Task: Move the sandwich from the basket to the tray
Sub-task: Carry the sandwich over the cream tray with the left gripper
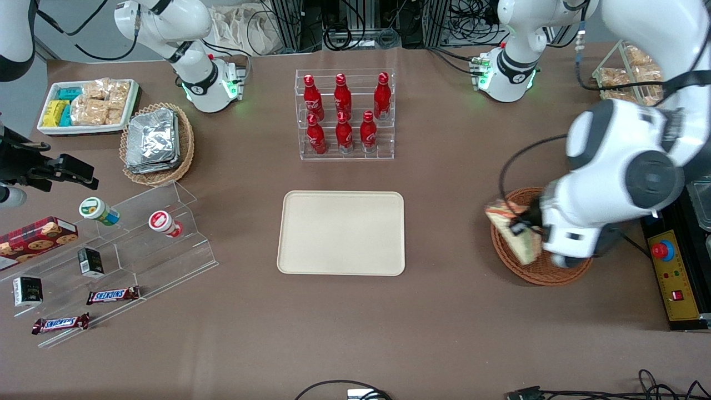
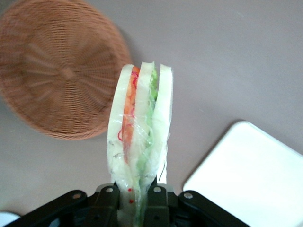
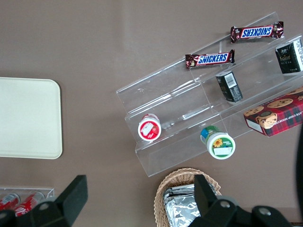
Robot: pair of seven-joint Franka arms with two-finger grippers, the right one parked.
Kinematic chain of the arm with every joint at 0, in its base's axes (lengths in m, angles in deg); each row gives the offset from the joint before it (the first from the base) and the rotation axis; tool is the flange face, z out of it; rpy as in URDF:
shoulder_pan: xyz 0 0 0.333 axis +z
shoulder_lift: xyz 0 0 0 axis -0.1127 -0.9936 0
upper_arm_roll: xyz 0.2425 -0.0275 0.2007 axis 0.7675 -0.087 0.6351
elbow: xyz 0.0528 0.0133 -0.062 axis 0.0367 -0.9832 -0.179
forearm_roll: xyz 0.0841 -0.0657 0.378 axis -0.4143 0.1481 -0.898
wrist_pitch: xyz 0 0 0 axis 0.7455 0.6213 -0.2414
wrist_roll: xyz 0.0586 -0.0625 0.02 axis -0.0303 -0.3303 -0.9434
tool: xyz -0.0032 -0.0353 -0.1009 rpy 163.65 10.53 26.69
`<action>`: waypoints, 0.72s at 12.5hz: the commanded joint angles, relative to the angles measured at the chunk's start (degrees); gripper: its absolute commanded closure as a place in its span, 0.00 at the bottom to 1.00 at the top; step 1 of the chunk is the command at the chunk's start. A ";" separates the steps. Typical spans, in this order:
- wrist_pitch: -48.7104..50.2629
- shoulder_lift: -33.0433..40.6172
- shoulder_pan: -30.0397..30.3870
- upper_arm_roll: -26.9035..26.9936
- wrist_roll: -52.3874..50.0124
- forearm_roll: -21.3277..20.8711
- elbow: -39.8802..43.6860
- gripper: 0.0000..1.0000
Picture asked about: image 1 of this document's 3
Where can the red plaid cookie box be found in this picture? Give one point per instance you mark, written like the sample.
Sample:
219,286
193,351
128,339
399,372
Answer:
36,239

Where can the white cloth bag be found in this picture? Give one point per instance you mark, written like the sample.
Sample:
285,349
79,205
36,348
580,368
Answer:
241,28

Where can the red-lidded small bottle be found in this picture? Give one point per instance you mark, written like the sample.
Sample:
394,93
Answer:
162,222

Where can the Snickers chocolate bar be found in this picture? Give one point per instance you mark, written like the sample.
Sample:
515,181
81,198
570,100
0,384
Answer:
113,295
60,324

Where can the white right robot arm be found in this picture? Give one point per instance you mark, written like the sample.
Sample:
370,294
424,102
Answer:
183,44

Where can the teal snack pack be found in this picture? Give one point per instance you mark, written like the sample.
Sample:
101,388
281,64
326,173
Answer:
70,93
66,115

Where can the yellow snack pack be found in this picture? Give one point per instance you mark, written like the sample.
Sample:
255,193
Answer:
54,113

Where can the yellow black control box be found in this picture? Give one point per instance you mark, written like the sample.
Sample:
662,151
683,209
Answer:
680,289

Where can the aluminium frame rack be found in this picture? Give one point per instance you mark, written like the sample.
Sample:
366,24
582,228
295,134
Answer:
355,22

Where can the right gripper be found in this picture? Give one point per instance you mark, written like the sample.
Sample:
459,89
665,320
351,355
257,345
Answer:
21,161

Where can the clear acrylic tiered stand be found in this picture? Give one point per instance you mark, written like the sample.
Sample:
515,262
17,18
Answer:
144,261

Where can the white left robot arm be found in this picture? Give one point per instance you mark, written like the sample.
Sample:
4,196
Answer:
627,144

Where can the clear acrylic bottle rack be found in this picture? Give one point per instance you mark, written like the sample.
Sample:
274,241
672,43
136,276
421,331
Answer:
383,150

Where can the red emergency stop button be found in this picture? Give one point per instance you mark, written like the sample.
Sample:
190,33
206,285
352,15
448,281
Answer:
662,251

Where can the clear cracker bag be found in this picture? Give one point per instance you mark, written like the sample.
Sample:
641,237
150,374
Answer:
89,111
95,89
649,74
639,55
119,93
115,115
614,78

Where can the light wicker basket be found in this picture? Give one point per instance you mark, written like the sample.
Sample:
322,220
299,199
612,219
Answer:
186,150

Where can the foil-wrapped pack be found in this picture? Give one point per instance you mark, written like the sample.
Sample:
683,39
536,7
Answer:
153,169
153,136

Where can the cream plastic tray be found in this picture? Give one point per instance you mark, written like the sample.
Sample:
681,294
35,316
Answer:
341,233

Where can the sandwich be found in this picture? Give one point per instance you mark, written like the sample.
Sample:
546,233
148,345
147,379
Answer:
514,244

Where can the white snack bin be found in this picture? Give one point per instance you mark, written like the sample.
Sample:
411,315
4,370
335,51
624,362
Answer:
50,130

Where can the small black carton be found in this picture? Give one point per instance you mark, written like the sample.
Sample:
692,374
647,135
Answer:
28,291
90,263

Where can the green-lidded small bottle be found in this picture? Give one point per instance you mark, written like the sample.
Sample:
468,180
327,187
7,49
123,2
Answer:
94,209

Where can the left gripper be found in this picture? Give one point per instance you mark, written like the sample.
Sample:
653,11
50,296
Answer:
534,214

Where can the red cola bottle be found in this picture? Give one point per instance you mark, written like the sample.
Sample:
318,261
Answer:
343,97
344,134
381,97
316,136
367,132
313,99

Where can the brown wicker basket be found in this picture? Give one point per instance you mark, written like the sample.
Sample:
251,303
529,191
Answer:
541,272

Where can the clear snack bin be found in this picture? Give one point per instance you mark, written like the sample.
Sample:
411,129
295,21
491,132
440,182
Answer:
597,75

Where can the white plug adapter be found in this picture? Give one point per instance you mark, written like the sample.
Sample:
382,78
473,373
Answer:
364,395

